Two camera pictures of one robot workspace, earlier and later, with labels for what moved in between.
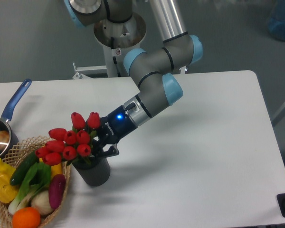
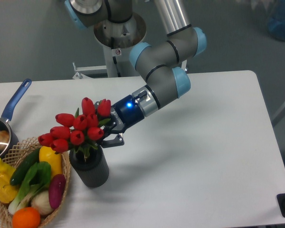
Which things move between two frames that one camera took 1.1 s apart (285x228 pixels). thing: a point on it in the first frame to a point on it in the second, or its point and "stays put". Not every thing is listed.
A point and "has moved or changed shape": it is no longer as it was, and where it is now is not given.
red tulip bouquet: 71,144 has moved or changed shape
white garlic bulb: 41,201 stays put
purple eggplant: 56,188 stays put
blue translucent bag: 281,23 stays put
